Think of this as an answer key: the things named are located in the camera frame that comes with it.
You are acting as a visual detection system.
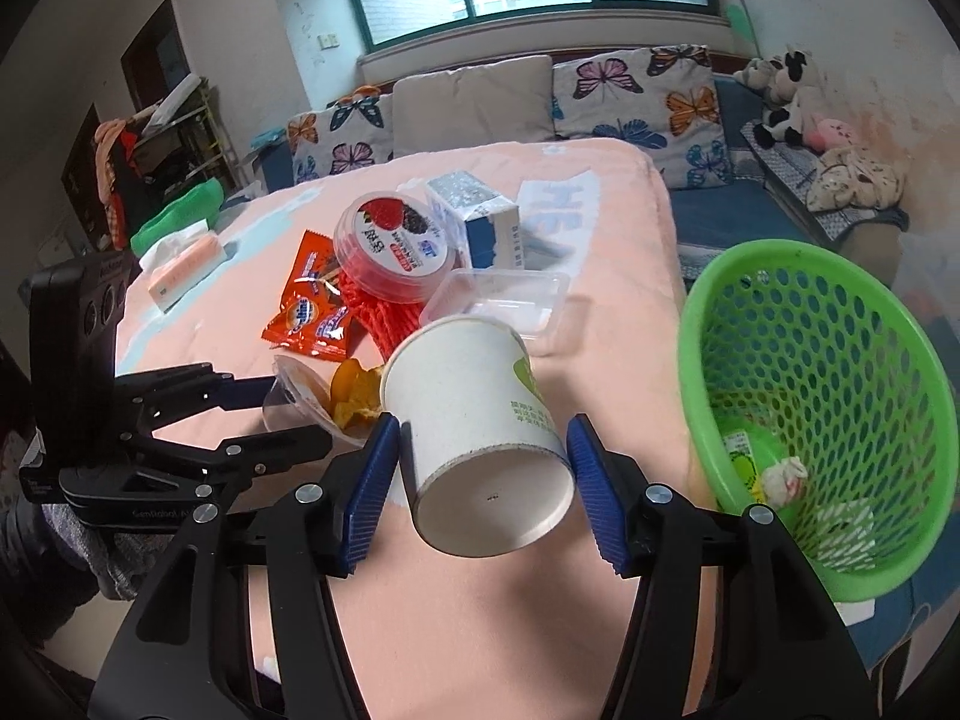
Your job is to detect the red foam fruit net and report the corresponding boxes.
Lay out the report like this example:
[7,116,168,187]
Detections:
[334,270,432,361]

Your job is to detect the green plastic mesh basket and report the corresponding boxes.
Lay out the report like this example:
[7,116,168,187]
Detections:
[679,238,947,602]

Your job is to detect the orange peel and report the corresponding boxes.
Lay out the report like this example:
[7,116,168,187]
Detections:
[330,360,387,440]

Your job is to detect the white and blue carton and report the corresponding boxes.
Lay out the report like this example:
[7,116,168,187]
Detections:
[425,171,520,271]

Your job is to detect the orange snack wrapper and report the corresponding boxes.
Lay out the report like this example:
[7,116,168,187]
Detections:
[261,292,355,362]
[281,231,353,308]

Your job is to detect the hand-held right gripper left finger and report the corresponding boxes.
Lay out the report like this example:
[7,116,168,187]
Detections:
[90,412,402,720]

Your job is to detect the round red-lid plastic cup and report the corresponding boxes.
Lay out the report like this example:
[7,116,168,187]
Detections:
[333,193,458,305]

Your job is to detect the grey plush toy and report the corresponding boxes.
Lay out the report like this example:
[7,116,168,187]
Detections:
[733,56,781,91]

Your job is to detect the large butterfly print cushion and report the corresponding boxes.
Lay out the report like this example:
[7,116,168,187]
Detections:
[551,43,727,192]

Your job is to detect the pink plush toy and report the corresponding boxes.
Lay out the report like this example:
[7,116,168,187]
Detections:
[802,116,860,152]

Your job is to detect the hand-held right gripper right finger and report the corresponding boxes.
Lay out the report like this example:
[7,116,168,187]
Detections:
[566,414,878,720]

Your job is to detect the person's left forearm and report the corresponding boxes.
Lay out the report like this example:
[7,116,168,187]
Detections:
[37,502,147,602]

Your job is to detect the white bottle red cap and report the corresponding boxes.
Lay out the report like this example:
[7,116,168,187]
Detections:
[381,315,577,560]

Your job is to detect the small butterfly print cushion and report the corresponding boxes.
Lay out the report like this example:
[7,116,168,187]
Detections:
[287,94,396,185]

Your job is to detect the beige cushion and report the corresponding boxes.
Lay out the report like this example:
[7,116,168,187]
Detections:
[391,56,556,160]

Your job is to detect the pink tissue pack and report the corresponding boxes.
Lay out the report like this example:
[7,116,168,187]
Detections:
[146,232,227,310]

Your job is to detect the metal drying rack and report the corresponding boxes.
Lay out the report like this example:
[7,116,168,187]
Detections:
[127,75,241,188]

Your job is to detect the clear plastic cup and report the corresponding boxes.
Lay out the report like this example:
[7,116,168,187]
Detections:
[262,355,346,436]

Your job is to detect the black and white cow plush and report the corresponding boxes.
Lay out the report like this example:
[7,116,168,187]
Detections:
[754,49,822,151]

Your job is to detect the hanging clothes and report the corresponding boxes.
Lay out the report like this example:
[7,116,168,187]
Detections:
[94,120,143,248]

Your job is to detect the crumpled white paper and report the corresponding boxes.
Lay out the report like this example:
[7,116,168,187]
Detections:
[763,457,809,503]

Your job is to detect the clear plastic food container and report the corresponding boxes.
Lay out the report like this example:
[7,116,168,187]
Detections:
[418,266,571,357]

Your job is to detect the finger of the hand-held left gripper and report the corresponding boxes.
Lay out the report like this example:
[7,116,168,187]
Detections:
[112,361,276,441]
[130,424,337,479]

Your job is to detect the spotted cream cloth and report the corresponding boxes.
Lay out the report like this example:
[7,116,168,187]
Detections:
[806,146,907,212]

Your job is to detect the green label wrapper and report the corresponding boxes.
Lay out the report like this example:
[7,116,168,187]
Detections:
[720,424,781,500]

